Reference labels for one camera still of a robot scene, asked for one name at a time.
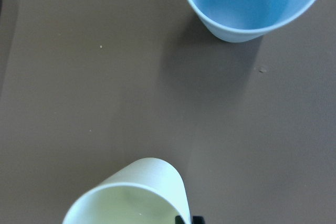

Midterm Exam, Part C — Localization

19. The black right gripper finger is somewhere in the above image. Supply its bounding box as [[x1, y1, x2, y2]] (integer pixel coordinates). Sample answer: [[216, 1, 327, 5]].
[[175, 216, 205, 224]]

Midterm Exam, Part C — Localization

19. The mint green cup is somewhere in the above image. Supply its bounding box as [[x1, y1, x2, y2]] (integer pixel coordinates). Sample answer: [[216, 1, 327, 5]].
[[63, 157, 191, 223]]

